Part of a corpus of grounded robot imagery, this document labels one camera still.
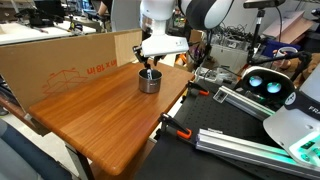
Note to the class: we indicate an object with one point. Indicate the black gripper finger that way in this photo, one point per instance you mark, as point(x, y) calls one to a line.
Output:
point(157, 60)
point(141, 57)

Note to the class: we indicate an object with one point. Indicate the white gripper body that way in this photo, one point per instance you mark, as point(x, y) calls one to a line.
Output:
point(166, 45)

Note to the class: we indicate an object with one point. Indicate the white marker with black cap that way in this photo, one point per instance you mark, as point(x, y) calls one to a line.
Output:
point(149, 74)

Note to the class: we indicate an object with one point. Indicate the white VR controller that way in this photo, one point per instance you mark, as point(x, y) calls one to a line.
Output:
point(288, 50)

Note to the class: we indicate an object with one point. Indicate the brown sleeved forearm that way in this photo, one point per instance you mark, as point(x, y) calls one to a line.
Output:
point(305, 66)

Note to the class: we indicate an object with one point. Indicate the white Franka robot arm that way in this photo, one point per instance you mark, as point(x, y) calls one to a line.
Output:
point(156, 10)

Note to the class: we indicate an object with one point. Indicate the stainless steel pot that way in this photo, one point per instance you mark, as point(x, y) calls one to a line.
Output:
point(150, 86)

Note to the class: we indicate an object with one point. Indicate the operator hand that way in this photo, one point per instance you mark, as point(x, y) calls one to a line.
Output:
point(277, 58)

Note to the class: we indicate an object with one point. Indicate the orange object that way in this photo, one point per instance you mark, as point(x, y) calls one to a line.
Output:
point(180, 60)

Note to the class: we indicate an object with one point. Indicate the small cardboard box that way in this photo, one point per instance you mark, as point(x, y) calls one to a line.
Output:
point(196, 36)

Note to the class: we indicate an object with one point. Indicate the black orange bar clamp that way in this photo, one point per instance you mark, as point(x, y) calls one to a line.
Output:
point(198, 90)
point(176, 128)

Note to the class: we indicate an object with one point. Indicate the grey metal cabinet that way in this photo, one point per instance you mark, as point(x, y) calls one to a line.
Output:
point(226, 56)

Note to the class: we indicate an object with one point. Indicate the person in black shirt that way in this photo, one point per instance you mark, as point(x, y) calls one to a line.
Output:
point(105, 5)

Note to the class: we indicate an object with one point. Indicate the black perforated breadboard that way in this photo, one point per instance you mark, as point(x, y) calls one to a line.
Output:
point(213, 116)

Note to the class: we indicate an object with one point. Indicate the brown cardboard panel red print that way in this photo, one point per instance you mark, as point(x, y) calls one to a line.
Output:
point(50, 66)

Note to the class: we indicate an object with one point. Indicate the white VR headset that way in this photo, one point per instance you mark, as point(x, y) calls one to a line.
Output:
point(266, 75)

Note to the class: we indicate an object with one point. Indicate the white work table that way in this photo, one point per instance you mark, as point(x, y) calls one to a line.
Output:
point(33, 33)

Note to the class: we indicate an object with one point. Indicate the black machine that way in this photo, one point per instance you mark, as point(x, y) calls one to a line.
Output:
point(36, 16)

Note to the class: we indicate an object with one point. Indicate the flat cardboard sheet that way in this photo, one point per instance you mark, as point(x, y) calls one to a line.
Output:
point(286, 25)

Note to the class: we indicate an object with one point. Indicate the blue grey padded chair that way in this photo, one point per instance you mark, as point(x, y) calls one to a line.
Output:
point(20, 156)

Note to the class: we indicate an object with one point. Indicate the black camera tripod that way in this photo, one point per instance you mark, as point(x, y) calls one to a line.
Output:
point(256, 40)

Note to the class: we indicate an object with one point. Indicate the short aluminium extrusion rail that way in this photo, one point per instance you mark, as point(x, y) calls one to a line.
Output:
point(243, 101)

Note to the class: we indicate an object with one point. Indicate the black stereo camera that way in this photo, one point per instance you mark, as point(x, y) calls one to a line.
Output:
point(263, 3)

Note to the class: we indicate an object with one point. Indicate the long aluminium extrusion rail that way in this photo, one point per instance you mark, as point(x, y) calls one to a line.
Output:
point(240, 150)

